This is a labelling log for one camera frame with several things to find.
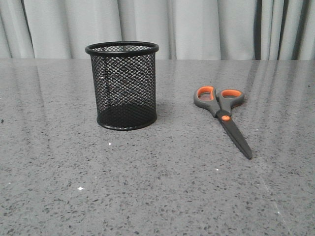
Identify black mesh pen holder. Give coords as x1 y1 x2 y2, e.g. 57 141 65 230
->
85 41 159 130

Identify grey curtain backdrop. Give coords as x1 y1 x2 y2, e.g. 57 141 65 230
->
0 0 315 60

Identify grey orange scissors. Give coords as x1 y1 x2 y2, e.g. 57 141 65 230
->
193 86 252 160

